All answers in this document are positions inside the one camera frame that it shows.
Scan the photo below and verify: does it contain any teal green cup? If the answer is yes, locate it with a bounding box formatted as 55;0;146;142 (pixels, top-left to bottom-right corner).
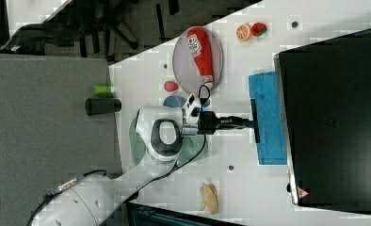
177;135;208;165

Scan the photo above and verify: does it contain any grey round plate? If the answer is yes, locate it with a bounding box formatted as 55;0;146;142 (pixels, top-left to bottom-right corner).
172;26;223;94

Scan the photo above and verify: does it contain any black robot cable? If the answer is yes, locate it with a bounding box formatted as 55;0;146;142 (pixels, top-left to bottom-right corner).
24;84;212;226

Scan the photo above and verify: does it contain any red ketchup bottle toy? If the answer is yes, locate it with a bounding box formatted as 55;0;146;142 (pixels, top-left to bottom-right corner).
186;27;214;88

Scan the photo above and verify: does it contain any green marker cap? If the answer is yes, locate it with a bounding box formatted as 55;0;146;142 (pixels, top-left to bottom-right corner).
93;85;116;94

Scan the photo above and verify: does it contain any red strawberry toy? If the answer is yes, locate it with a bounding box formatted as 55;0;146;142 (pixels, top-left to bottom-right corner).
164;81;179;92

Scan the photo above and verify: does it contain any blue bowl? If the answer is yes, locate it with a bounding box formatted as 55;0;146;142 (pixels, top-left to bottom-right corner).
163;95;186;108

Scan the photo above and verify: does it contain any black cylinder post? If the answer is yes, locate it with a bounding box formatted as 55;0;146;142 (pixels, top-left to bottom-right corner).
85;98;121;116

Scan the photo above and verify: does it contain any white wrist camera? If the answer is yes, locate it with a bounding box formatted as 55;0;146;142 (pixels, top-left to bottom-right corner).
182;94;202;124

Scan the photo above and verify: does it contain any green perforated colander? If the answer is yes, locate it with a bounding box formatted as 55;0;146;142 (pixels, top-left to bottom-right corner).
129;120;146;165

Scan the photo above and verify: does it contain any orange slice toy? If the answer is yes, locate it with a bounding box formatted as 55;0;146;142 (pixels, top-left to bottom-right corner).
236;24;251;41

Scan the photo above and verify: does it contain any black office chair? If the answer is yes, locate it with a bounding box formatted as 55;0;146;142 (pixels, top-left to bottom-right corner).
0;0;182;62

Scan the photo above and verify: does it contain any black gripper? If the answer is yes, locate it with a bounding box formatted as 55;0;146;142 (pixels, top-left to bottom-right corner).
198;111;253;135

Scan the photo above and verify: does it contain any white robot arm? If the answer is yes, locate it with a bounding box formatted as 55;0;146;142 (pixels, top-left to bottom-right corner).
26;104;256;226

